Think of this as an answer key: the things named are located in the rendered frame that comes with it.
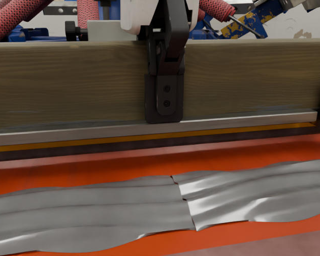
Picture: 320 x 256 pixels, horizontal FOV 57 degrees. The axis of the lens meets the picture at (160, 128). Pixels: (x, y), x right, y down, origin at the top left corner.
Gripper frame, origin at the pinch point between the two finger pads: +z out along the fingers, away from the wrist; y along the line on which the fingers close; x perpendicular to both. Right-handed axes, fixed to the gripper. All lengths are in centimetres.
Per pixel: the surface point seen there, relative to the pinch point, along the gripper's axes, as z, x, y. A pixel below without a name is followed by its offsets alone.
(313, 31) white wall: 4, 200, -233
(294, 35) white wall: 8, 200, -261
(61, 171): 6.0, -8.9, 2.2
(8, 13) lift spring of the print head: -8, -26, -59
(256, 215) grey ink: 5.8, 4.2, 11.4
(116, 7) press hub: -10, 3, -78
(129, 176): 6.0, -3.2, 4.2
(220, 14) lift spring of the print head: -8, 30, -57
